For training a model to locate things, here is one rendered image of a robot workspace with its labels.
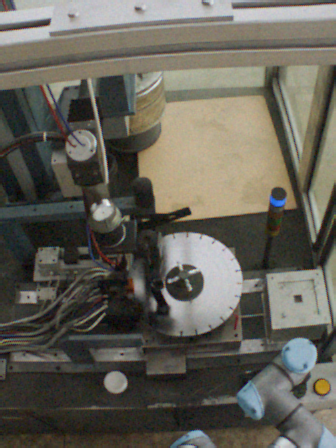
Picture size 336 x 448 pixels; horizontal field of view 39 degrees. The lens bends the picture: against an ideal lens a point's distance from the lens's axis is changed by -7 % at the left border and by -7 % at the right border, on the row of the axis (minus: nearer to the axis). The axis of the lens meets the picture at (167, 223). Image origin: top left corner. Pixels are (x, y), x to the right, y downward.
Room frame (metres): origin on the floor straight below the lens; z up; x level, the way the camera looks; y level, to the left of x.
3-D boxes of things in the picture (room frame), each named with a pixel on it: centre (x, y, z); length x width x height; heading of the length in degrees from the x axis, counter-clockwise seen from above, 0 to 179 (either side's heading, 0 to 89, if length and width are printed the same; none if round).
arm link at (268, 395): (0.20, -0.16, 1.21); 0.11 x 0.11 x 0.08; 34
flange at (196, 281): (0.63, -0.03, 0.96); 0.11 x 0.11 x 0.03
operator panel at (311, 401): (0.28, -0.30, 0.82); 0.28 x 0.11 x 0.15; 85
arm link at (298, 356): (0.27, -0.24, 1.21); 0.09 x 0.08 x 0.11; 124
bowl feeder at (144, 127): (1.41, 0.09, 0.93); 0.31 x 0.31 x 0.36
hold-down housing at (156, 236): (0.61, 0.05, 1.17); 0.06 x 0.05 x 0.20; 76
